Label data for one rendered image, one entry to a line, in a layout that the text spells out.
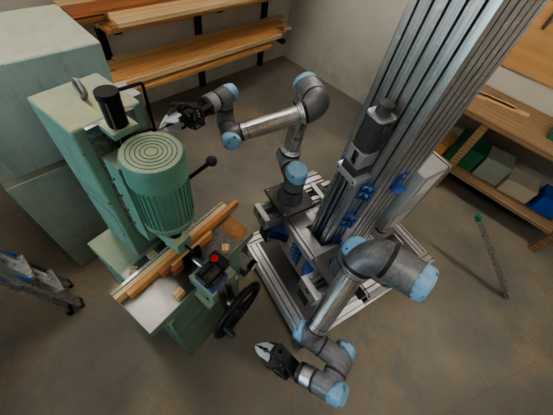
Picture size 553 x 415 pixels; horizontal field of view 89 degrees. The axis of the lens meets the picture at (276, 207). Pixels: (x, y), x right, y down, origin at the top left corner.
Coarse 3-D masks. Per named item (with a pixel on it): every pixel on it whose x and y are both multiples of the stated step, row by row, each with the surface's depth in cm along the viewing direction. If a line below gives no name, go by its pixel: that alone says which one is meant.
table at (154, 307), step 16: (224, 240) 132; (240, 240) 133; (208, 256) 126; (224, 256) 127; (192, 272) 121; (144, 288) 114; (160, 288) 115; (192, 288) 116; (128, 304) 110; (144, 304) 110; (160, 304) 111; (176, 304) 112; (208, 304) 117; (144, 320) 107; (160, 320) 108
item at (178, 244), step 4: (184, 232) 112; (160, 236) 114; (164, 236) 111; (168, 236) 110; (180, 236) 111; (184, 236) 111; (188, 236) 112; (164, 240) 115; (168, 240) 111; (172, 240) 109; (176, 240) 110; (180, 240) 110; (184, 240) 110; (188, 240) 113; (168, 244) 114; (172, 244) 110; (176, 244) 109; (180, 244) 109; (184, 244) 112; (188, 244) 115; (172, 248) 114; (176, 248) 110; (180, 248) 111; (184, 248) 114; (180, 252) 113
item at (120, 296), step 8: (224, 208) 137; (208, 216) 133; (200, 224) 129; (192, 232) 126; (160, 256) 118; (168, 256) 119; (152, 264) 115; (144, 272) 113; (136, 280) 110; (128, 288) 108; (120, 296) 107
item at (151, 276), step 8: (232, 208) 140; (216, 216) 134; (224, 216) 137; (208, 224) 131; (216, 224) 136; (200, 232) 128; (192, 240) 125; (160, 264) 117; (152, 272) 114; (144, 280) 112; (152, 280) 116; (136, 288) 110
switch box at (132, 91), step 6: (114, 84) 96; (120, 84) 97; (126, 84) 97; (126, 90) 95; (132, 90) 96; (132, 96) 94; (138, 96) 95; (144, 108) 100; (144, 114) 101; (150, 126) 106
